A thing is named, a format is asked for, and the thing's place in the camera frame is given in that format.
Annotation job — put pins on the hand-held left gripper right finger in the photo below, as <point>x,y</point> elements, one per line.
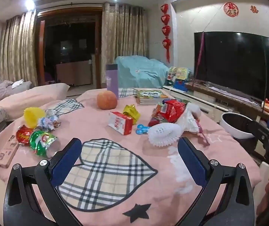
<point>193,164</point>

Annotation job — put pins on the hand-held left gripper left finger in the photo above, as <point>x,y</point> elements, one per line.
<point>66,163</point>

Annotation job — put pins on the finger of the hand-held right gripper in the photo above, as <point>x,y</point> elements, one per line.
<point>260,130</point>

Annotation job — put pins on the white rim trash bin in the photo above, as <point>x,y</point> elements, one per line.
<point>231,128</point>

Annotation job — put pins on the blue cheese stick wrapper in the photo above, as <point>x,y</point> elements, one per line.
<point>142,129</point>

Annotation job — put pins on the red toy phone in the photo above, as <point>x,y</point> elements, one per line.
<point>268,105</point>

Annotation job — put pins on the green red foil bag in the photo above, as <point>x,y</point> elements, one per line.
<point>42,142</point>

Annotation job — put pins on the pink plastic stick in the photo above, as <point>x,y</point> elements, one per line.
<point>202,134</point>

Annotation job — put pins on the white foam fruit net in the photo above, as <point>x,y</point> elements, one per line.
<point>164,134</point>

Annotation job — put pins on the crumpled white blue wrapper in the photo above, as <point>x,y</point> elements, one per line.
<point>47,123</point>

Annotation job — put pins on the red foil wrapper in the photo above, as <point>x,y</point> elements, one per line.
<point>24,135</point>

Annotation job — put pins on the yellow plastic cup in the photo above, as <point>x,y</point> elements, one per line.
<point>33,117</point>

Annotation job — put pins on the red snack bag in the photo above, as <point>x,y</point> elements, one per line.
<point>172,110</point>

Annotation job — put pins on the pink game controller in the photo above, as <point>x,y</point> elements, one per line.
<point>7,150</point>

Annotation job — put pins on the white television cabinet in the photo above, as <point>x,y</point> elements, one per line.
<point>209,96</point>

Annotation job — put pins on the red white milk carton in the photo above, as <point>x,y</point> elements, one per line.
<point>120,123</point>

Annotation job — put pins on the black television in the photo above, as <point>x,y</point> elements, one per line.
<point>235,66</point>

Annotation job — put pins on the apple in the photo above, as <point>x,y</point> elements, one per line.
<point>107,100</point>

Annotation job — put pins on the pink sofa cushion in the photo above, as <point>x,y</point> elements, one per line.
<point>31,96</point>

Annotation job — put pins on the yellow foil wrapper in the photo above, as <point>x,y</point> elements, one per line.
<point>131,113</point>

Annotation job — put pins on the green cover picture book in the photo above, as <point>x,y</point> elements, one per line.
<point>151,93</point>

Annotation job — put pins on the toy cash register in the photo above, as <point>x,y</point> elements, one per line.
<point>179,78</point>

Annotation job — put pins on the beige box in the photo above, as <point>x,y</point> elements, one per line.
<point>74,73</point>

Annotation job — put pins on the purple bottle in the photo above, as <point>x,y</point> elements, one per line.
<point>112,81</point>

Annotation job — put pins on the grey striped pillow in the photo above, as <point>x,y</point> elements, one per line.
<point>0,90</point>

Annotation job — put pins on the blue covered armchair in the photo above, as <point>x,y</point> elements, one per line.
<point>146,71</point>

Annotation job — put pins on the beige curtain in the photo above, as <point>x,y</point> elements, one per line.
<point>125,42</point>
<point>19,49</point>

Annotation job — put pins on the red hanging knot decoration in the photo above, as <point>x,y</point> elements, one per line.
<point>165,30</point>

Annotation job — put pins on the wooden door frame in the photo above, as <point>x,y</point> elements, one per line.
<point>40,51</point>

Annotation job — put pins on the small red wall sticker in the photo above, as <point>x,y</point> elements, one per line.
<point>254,9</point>

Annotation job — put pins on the round red wall sticker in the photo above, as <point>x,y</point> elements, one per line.
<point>231,9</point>

